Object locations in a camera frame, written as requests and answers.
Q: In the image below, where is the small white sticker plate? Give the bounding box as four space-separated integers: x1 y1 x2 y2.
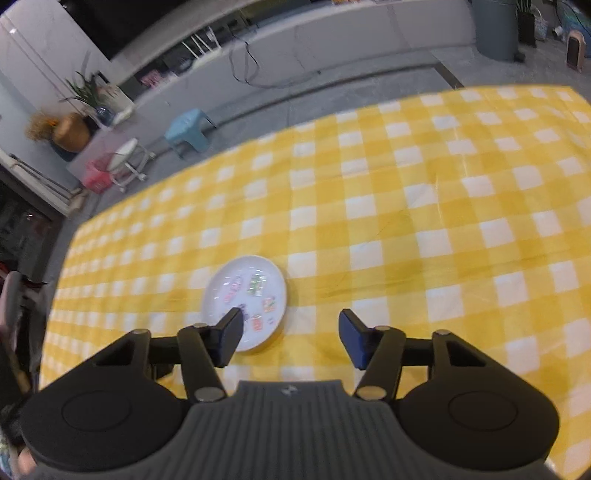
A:
201 255 287 352

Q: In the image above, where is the left hand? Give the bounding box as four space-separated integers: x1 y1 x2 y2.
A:
15 448 37 479

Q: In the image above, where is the yellow checked tablecloth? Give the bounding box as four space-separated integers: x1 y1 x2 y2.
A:
41 85 590 478

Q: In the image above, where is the pink chair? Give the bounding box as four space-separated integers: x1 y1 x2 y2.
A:
1 271 30 401

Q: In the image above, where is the white round side table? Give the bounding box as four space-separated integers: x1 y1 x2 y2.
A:
106 138 156 193

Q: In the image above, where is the pink basket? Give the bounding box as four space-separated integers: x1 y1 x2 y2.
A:
82 153 113 194

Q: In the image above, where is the light blue plastic stool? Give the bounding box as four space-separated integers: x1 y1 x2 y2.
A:
164 109 217 159

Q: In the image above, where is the brown vase with dried flowers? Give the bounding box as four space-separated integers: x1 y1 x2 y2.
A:
25 111 91 153

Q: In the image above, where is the green plant in blue pot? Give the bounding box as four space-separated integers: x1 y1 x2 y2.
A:
63 51 115 128

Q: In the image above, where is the grey trash bin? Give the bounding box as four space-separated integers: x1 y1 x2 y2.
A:
472 0 518 62

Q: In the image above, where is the black cable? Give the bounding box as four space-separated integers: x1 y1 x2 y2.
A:
227 32 325 90

